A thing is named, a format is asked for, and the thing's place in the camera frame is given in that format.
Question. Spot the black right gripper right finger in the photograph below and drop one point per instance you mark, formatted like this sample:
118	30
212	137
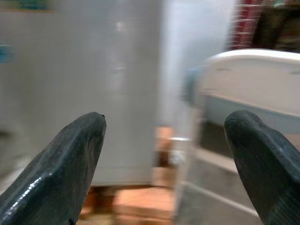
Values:
267	168

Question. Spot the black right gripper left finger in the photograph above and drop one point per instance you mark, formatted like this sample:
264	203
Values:
54	168

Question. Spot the red brick fridge base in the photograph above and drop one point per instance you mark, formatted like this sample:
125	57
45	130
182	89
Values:
140	204

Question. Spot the white fridge door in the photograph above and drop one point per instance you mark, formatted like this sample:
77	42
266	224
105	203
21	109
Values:
82	70

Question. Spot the white rounded appliance blue trim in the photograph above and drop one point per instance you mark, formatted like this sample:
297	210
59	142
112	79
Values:
253	75

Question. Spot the blue door sticker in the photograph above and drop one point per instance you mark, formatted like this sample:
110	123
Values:
28	4
5	54

